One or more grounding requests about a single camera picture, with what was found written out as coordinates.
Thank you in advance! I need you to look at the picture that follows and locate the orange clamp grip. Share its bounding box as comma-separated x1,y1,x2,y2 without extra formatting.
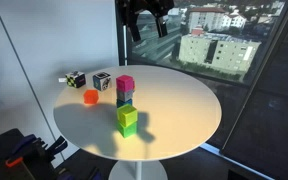
5,156,25,169

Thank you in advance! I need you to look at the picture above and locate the magenta block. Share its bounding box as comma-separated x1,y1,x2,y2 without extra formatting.
115,74,136,93

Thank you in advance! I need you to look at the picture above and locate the grey block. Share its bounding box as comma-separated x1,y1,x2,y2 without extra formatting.
116,88,134,103

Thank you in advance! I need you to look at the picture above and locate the white red-roofed building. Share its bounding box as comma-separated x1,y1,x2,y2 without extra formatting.
187,6,248,34

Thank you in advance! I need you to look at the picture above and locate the black white dice cube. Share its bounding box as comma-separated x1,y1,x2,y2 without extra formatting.
92,71,112,92

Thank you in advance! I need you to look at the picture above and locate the blue block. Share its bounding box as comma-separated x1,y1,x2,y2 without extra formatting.
116,98,134,109

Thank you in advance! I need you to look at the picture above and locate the white table pedestal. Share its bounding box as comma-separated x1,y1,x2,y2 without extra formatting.
108,159,169,180

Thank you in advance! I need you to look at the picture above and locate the black and blue clamp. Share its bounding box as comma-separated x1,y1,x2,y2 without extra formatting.
45,135,69,158

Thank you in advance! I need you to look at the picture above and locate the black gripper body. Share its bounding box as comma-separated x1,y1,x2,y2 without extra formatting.
125,0,175,18

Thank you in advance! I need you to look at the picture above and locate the orange block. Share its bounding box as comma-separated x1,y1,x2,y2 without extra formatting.
83,89,100,105

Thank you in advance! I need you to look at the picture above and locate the beige building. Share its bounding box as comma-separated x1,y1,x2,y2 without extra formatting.
178,32,262,75

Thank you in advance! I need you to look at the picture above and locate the zebra checker fabric cube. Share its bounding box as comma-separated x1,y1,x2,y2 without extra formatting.
58,70,87,89

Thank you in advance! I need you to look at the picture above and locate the light green block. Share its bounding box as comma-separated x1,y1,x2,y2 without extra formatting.
116,104,139,128

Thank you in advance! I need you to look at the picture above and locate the black tool rack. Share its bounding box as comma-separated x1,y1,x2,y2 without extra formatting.
0,128,57,180

